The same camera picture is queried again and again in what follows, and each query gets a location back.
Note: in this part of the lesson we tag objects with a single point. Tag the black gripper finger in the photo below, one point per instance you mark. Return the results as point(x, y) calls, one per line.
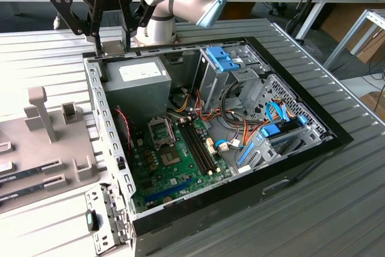
point(125, 22)
point(69, 10)

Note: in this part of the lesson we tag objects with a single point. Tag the silver green CPU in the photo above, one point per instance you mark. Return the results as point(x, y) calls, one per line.
point(112, 47)

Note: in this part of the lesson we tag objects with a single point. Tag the CPU socket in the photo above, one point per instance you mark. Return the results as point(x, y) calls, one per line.
point(171, 158)

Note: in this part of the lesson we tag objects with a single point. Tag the grey power supply unit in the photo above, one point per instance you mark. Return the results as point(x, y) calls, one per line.
point(138, 94)

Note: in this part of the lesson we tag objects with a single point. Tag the white four-pin plug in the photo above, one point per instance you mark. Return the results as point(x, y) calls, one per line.
point(184, 90)

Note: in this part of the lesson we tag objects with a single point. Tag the blue plastic drive latch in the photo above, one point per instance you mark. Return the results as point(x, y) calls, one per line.
point(222, 58)

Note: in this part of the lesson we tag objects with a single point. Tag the grey optical drive cage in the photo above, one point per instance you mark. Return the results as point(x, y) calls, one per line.
point(210, 88)

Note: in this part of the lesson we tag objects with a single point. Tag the black case fan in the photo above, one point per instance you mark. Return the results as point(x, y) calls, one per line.
point(121, 130)

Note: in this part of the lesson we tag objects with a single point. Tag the metal locking lever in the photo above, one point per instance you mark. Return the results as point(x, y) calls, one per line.
point(172, 132)

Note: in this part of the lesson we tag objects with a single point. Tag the grey parts rack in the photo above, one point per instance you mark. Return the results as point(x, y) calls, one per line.
point(60, 142)

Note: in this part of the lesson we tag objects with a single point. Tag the black RAM slot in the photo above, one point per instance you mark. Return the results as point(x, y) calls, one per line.
point(201, 147)
point(197, 149)
point(204, 146)
point(193, 150)

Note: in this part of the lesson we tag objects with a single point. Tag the cream board connector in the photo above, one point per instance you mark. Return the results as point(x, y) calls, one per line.
point(212, 150)
point(209, 142)

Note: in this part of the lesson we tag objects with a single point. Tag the green motherboard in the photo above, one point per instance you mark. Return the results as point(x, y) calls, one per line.
point(183, 168)

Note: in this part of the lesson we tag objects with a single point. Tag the RAM stick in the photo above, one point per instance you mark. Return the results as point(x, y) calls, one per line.
point(21, 192)
point(21, 175)

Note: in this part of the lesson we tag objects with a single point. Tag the blue expansion slot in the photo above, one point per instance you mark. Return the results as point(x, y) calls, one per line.
point(168, 191)

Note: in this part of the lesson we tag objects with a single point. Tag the hard disk in blue carrier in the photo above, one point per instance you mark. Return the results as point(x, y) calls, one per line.
point(270, 131)

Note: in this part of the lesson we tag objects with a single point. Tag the silver coin battery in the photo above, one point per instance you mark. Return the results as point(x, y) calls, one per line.
point(167, 200)

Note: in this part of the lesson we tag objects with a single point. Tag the hinged metal slot retainer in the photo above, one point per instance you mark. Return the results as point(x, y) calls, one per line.
point(104, 209)

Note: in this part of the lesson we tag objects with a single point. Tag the perforated metal disk bay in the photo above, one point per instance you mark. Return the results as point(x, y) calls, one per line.
point(300, 109)

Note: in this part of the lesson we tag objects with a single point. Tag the black latch teal button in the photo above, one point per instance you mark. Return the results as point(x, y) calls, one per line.
point(90, 221)

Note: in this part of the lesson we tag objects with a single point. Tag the black PC case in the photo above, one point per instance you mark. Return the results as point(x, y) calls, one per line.
point(210, 218)

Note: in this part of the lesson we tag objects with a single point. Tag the cardboard box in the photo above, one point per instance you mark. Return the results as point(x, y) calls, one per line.
point(371, 47)
point(374, 103)

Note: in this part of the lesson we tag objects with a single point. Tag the brown square base plate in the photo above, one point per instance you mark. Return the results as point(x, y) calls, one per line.
point(177, 40)

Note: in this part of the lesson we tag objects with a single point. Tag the aluminium profile frame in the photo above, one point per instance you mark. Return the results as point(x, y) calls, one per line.
point(346, 38)

